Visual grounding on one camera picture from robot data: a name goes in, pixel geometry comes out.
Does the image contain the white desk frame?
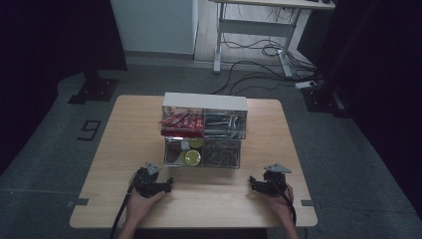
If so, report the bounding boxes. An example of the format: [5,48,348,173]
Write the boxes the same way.
[208,0,336,80]

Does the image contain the black curtain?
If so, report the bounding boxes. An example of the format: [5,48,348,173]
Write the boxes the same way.
[297,0,422,220]
[0,0,128,175]

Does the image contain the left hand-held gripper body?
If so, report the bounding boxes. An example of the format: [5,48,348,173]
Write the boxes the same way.
[132,160,169,199]

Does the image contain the white-topped clear drawer organizer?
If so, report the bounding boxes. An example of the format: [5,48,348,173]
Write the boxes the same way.
[160,92,249,169]

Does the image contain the white cabinet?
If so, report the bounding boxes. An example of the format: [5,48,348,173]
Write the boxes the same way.
[109,0,200,56]

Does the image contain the pile of red packets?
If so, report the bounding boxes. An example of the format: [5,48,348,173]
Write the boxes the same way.
[158,112,205,138]

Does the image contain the white power strip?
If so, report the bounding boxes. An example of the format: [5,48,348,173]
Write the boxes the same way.
[295,80,318,91]

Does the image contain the pile of brown packets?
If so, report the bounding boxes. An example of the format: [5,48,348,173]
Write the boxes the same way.
[202,139,241,167]

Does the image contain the black stand base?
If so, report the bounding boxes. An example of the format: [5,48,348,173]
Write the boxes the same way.
[301,83,353,120]
[67,68,120,106]

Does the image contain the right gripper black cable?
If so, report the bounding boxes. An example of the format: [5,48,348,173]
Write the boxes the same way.
[279,184,298,227]

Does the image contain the clear drawer holding red packets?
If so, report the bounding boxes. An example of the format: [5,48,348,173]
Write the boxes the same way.
[160,105,249,140]

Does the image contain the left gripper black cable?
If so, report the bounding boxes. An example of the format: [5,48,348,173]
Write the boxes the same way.
[108,183,137,239]

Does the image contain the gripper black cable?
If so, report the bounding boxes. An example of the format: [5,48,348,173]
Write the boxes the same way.
[279,184,298,227]
[108,183,137,239]

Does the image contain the clear drawer holding yellow cups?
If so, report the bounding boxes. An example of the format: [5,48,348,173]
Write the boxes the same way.
[163,136,242,169]

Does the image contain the black floor cables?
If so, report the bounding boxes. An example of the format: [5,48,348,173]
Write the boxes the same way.
[210,3,319,97]

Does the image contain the person's right hand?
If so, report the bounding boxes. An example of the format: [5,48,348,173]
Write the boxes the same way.
[264,184,296,218]

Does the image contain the person's left hand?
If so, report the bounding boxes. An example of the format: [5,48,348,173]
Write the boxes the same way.
[124,172,167,224]

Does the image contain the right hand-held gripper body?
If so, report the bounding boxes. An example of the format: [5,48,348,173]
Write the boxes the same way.
[257,162,293,198]

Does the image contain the pile of green-white packets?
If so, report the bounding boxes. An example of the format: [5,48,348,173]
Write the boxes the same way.
[203,112,248,139]

